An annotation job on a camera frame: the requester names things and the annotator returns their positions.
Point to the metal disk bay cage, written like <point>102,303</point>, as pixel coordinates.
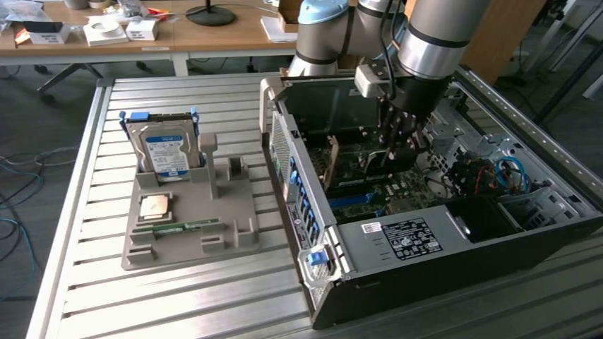
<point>452,141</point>

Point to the black and white box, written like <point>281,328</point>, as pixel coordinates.
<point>46,35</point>

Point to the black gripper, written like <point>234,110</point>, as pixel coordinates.
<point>419,95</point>

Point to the black lamp base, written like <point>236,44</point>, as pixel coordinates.
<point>209,16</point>

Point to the wooden cabinet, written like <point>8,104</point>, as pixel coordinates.
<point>493,35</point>

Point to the white box with round hole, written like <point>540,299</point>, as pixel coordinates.
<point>105,33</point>

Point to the green RAM stick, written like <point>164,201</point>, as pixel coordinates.
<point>164,227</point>

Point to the small white box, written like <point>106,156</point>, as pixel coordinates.
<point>141,31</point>

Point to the white paper stack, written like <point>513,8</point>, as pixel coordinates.
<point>277,31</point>

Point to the wooden desk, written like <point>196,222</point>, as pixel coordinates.
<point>93,51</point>

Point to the green motherboard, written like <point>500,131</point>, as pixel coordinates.
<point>409,192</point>

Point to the grey power supply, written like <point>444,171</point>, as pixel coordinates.
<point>357,247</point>

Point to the black open PC case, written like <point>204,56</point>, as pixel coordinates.
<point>424,282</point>

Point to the Nvidia GPU card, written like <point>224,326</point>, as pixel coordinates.
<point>332,159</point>

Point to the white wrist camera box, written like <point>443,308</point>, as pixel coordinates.
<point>369,83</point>

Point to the CPU chip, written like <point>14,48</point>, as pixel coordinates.
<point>154,207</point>

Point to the blue expansion slot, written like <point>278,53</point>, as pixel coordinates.
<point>350,203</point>

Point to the blue case latch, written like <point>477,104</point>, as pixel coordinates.
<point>316,257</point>

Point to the hard disk in blue caddy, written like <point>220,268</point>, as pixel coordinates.
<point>160,152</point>

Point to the installed RAM stick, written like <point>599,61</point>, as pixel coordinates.
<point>353,181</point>

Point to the grey parts rack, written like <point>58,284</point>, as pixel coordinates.
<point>192,219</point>

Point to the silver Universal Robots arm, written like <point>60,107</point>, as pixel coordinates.
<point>433,46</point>

